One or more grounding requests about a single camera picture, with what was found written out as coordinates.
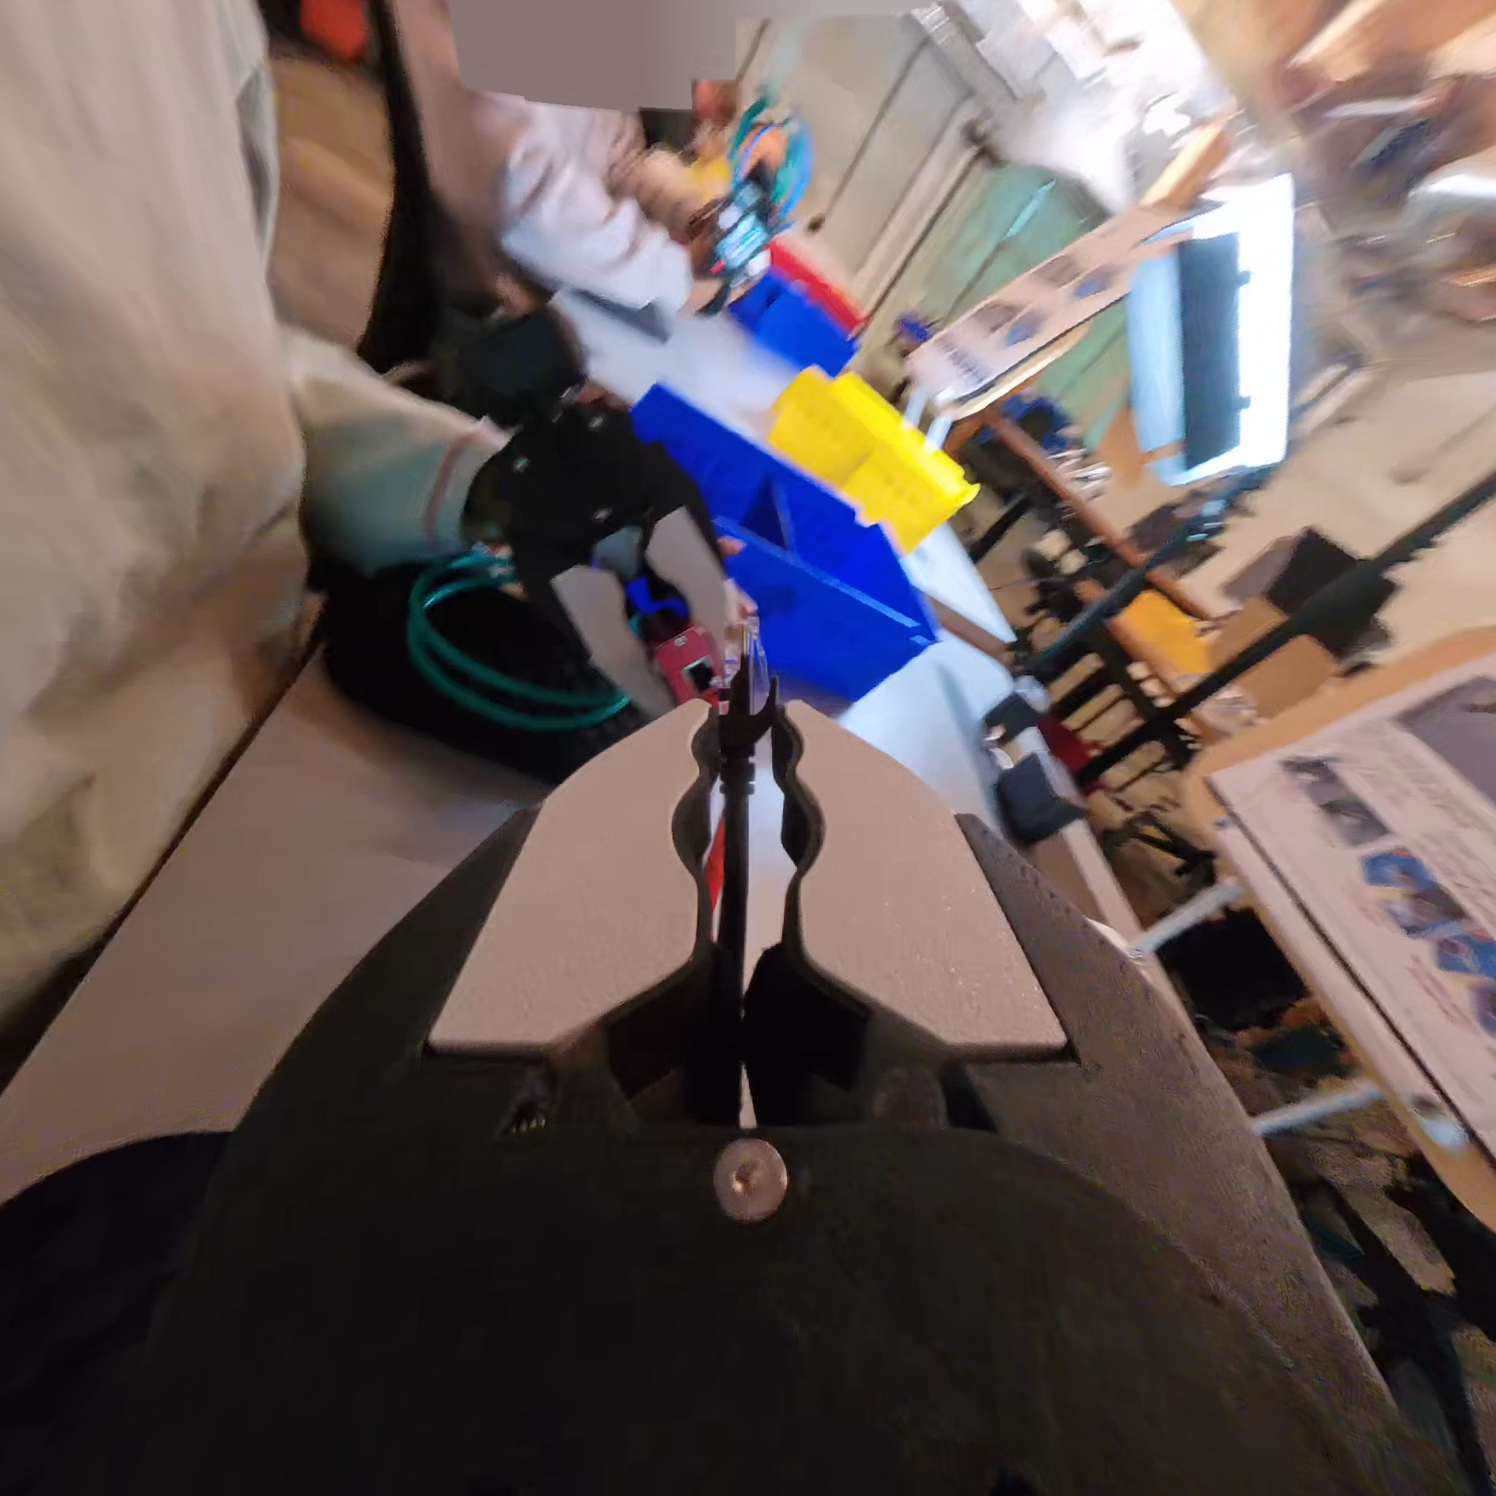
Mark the white side table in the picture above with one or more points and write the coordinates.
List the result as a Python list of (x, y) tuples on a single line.
[(935, 584)]

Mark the cardboard box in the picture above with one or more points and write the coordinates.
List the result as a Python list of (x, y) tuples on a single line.
[(1281, 661)]

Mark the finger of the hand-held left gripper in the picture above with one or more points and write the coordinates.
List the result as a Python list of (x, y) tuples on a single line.
[(614, 632), (701, 568)]

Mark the red ethernet splitter box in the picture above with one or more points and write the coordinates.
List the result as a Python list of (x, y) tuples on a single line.
[(685, 661)]

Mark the black power adapter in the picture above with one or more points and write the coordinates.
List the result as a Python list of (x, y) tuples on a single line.
[(1034, 802)]

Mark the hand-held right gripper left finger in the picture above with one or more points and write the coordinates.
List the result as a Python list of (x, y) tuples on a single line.
[(573, 912)]

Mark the black quilted wrist rest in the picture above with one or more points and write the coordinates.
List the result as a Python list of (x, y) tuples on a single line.
[(387, 690)]

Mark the black tripod stand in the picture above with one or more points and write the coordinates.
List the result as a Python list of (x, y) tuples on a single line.
[(1287, 621)]

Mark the studio light panel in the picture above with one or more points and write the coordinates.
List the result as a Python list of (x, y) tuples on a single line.
[(1215, 339)]

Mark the yellow plastic bin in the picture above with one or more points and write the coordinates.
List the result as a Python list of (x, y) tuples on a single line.
[(877, 456), (1164, 637)]

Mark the printed instruction sheet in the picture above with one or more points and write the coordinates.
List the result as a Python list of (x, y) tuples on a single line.
[(1404, 842)]

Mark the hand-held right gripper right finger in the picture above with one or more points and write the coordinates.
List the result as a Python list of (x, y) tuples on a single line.
[(925, 925)]

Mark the wooden-edged background table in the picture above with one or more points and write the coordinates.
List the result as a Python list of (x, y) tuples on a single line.
[(1087, 515)]

